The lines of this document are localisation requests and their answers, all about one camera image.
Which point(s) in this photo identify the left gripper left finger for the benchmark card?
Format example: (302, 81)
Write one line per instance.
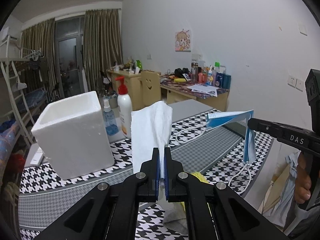
(107, 211)

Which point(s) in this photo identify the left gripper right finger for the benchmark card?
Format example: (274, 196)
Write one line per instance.
(216, 213)

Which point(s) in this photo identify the blue face mask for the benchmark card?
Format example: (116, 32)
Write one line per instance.
(215, 120)

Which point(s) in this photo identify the white paper towel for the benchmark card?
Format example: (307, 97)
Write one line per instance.
(150, 128)

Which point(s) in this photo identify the person's right hand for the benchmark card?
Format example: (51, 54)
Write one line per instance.
(302, 182)

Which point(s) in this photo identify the grey sock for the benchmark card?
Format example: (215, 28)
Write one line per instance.
(175, 218)

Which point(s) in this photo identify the white styrofoam box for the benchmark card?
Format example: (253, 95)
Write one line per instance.
(72, 135)

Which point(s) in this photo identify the blue spray bottle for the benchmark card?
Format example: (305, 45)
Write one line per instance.
(109, 119)

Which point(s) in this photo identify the white lotion pump bottle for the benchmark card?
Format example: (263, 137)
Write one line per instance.
(125, 107)

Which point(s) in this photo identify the blue plaid quilt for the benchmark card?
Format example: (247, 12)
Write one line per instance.
(8, 137)

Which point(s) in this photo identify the wooden desk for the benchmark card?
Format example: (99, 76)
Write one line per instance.
(174, 91)

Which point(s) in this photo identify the blue plaid mattress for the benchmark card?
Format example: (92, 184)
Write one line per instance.
(32, 99)

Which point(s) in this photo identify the metal bunk bed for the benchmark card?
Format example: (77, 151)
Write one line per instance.
(10, 68)

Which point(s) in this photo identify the anime girl poster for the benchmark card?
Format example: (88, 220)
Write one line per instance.
(183, 40)

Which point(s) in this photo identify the left olive curtain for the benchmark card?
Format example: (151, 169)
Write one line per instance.
(42, 36)

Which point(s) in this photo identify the olive curtain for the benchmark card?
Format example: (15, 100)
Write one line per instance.
(102, 46)
(42, 36)

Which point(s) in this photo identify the right olive curtain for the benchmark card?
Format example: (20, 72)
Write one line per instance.
(102, 46)

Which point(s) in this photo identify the glass balcony door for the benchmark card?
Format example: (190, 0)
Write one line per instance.
(68, 54)

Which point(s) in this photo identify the white air conditioner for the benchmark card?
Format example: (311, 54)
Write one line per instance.
(7, 32)

